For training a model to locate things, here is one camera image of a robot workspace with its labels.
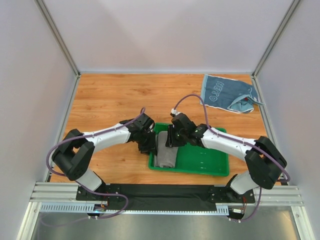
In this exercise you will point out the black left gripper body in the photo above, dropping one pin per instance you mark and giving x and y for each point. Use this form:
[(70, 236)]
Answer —
[(147, 144)]

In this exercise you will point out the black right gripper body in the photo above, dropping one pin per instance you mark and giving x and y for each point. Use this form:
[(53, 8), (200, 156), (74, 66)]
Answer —
[(173, 137)]

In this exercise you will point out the grey terry towel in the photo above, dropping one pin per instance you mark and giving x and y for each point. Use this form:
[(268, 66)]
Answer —
[(166, 156)]

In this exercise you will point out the blue patterned towel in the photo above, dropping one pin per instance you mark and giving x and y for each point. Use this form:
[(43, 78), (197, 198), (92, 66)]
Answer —
[(229, 94)]

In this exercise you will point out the aluminium frame post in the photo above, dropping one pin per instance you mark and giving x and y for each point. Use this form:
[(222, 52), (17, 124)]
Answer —
[(276, 36), (57, 35)]

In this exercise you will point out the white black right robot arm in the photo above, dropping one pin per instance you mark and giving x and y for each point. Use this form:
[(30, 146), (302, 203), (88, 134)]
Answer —
[(264, 162)]

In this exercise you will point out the green plastic tray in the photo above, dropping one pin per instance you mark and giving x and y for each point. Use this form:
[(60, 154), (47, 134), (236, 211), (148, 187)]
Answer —
[(194, 159)]

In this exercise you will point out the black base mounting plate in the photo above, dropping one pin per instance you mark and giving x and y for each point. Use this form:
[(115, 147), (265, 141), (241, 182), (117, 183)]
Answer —
[(169, 197)]

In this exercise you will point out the aluminium frame post right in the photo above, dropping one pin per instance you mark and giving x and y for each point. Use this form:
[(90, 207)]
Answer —
[(276, 36)]

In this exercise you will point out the aluminium frame post left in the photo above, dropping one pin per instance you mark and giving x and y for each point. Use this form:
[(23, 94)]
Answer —
[(57, 35)]

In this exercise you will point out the aluminium front rail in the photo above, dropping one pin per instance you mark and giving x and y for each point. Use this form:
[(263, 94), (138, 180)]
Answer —
[(61, 198)]

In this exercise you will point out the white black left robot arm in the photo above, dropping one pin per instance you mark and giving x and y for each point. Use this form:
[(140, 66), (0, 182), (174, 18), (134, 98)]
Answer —
[(73, 155)]

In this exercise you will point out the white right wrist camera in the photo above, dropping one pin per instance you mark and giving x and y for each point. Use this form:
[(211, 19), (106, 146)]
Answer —
[(174, 112)]

